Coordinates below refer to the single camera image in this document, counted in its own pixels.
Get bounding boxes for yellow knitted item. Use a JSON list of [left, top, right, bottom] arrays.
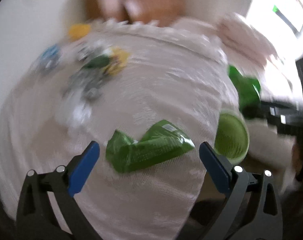
[[68, 24, 92, 41]]

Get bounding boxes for green snack bag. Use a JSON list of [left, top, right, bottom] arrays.
[[105, 120, 195, 173]]

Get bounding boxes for crumpled grey foil wrapper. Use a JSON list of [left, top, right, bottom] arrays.
[[62, 68, 111, 101]]

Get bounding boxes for yellow snack bag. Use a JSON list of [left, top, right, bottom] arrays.
[[102, 46, 131, 76]]

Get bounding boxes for white lace table cover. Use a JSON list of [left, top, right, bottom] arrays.
[[0, 22, 237, 239]]

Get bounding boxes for green chip bag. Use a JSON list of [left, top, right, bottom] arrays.
[[228, 65, 261, 119]]

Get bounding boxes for window with dark frame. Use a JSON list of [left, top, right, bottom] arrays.
[[272, 5, 303, 37]]

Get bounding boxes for green plastic trash basket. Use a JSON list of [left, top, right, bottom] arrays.
[[214, 109, 250, 165]]

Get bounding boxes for bed with pink sheet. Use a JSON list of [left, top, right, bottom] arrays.
[[171, 17, 303, 169]]

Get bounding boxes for wooden headboard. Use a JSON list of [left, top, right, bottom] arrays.
[[85, 0, 185, 27]]

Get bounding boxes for silver foil wrapper bag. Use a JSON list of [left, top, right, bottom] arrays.
[[75, 41, 107, 62]]

